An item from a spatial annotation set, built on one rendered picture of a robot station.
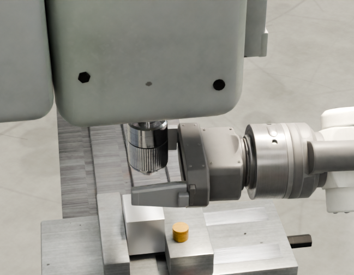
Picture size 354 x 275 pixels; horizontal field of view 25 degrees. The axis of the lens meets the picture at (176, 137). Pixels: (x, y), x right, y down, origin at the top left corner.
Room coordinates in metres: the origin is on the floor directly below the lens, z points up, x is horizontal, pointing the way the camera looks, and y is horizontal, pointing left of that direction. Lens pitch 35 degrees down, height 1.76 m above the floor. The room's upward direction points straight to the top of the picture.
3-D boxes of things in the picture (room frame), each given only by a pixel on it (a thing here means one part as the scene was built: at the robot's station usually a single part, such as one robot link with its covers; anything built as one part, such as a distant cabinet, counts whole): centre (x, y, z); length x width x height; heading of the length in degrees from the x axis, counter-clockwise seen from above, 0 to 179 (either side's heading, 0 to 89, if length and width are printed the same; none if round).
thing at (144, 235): (0.84, 0.05, 1.03); 0.06 x 0.05 x 0.06; 8
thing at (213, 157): (0.74, -0.07, 1.21); 0.13 x 0.12 x 0.10; 5
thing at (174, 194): (0.67, 0.02, 1.21); 0.06 x 0.02 x 0.03; 95
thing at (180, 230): (0.81, -0.01, 1.04); 0.02 x 0.02 x 0.02
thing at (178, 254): (0.85, -0.01, 1.01); 0.15 x 0.06 x 0.04; 8
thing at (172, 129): (0.79, 0.03, 1.21); 0.06 x 0.02 x 0.03; 95
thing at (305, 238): (0.87, -0.18, 0.97); 0.04 x 0.02 x 0.02; 98
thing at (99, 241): (0.84, 0.02, 0.98); 0.35 x 0.15 x 0.11; 98
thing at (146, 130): (0.76, 0.03, 1.26); 0.05 x 0.05 x 0.01
